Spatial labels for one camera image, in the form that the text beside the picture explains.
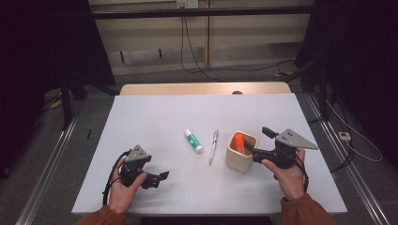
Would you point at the dark table grommet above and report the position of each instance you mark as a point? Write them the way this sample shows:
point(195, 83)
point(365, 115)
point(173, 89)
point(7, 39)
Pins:
point(237, 92)

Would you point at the person's left hand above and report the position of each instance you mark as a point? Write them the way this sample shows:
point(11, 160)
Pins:
point(122, 193)

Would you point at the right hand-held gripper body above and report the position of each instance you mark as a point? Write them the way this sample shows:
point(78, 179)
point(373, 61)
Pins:
point(284, 150)

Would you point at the white power strip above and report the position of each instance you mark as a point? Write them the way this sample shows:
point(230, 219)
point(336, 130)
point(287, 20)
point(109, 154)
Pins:
point(344, 136)

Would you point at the white table mat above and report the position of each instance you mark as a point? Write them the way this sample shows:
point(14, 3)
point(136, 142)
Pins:
point(187, 118)

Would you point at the black horizontal bar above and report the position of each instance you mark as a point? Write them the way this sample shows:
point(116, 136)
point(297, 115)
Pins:
point(203, 12)

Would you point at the orange marker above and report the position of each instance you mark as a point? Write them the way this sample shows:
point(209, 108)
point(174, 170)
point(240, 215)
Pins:
point(239, 142)

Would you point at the wooden table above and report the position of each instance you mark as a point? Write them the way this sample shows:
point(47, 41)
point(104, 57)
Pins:
point(187, 88)

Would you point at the metal floor rail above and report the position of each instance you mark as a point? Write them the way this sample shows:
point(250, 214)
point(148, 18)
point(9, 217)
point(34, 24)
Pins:
point(353, 175)
point(47, 178)

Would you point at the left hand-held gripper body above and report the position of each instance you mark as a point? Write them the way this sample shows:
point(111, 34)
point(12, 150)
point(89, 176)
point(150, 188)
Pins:
point(134, 162)

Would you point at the white and clear pen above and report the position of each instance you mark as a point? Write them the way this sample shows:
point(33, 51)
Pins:
point(213, 146)

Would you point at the green and white glue stick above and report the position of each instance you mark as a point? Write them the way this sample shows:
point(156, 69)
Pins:
point(193, 142)

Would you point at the white wall outlet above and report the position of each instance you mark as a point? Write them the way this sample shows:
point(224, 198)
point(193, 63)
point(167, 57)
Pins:
point(187, 3)

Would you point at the person's right hand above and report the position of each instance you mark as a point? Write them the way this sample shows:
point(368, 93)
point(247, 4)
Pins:
point(289, 181)

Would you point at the dark curtain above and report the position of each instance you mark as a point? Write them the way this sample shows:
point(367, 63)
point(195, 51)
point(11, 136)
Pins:
point(359, 62)
point(37, 47)

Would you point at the cream pen holder cup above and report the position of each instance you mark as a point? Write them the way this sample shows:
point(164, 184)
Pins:
point(239, 162)

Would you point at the beige cabinet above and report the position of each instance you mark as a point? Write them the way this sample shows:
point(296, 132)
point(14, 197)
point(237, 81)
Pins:
point(250, 34)

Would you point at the black metal stand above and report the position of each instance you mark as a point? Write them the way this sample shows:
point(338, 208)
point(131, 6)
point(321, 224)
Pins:
point(322, 87)
point(65, 103)

